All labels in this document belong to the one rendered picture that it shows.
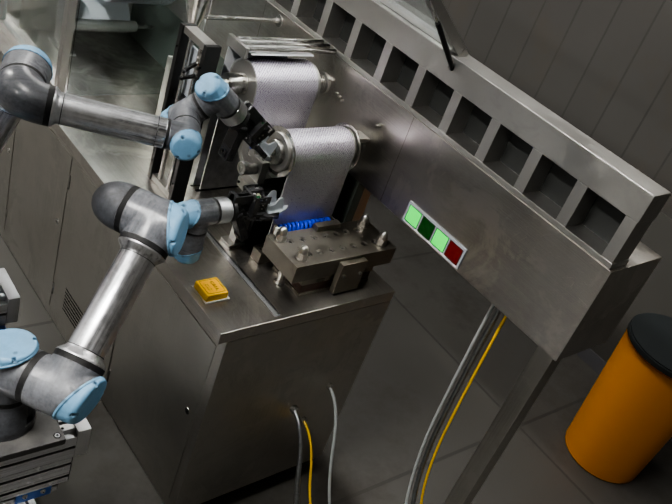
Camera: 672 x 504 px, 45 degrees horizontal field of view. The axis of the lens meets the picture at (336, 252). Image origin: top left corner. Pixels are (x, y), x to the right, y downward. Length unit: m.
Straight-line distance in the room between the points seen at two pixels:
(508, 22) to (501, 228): 2.54
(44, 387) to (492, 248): 1.20
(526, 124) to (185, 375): 1.21
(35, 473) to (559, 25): 3.34
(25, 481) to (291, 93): 1.31
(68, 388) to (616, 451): 2.54
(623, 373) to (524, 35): 1.93
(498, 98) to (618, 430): 1.86
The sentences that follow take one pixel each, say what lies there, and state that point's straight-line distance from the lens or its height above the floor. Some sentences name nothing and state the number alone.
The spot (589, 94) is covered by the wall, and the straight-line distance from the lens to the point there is 4.31.
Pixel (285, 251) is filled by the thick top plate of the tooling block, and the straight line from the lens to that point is 2.33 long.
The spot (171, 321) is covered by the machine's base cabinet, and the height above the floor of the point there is 0.72.
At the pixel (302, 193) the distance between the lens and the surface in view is 2.42.
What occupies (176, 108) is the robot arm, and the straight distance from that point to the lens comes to 2.11.
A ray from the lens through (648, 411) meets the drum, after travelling 3.58.
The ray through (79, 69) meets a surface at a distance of 3.11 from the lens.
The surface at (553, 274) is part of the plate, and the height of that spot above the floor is 1.33.
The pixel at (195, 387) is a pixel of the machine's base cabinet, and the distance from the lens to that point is 2.42.
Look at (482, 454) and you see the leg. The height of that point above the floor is 0.59.
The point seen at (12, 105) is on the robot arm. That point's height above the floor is 1.37.
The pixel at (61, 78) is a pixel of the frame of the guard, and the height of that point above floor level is 0.98.
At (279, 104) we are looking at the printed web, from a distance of 2.52.
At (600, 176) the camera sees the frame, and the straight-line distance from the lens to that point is 2.05.
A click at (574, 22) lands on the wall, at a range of 4.39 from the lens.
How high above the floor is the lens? 2.31
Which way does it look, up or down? 32 degrees down
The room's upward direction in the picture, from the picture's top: 21 degrees clockwise
